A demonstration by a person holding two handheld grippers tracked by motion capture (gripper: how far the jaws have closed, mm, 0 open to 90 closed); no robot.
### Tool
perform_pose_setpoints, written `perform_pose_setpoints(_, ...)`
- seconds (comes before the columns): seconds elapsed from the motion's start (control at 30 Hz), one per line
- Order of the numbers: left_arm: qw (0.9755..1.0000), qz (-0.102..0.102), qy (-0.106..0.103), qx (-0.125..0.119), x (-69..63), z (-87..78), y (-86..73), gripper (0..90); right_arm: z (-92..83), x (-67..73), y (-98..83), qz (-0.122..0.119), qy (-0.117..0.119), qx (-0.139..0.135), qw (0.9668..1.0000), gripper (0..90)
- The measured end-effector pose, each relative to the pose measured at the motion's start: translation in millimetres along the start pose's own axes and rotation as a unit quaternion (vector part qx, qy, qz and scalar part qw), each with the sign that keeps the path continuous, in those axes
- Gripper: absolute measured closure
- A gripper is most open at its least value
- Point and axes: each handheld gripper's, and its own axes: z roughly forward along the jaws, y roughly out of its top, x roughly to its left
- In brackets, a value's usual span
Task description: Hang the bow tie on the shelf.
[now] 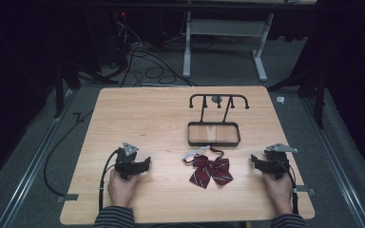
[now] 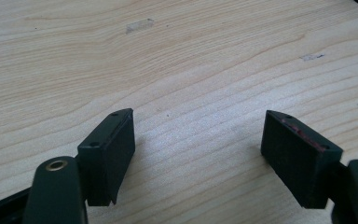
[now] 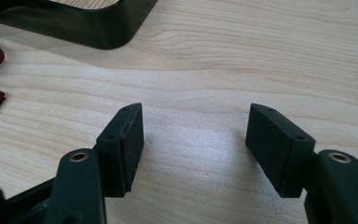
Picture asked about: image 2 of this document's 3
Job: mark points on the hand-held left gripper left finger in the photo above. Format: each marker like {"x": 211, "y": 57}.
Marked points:
{"x": 105, "y": 161}

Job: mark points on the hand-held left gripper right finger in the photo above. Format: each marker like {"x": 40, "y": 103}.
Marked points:
{"x": 295, "y": 158}

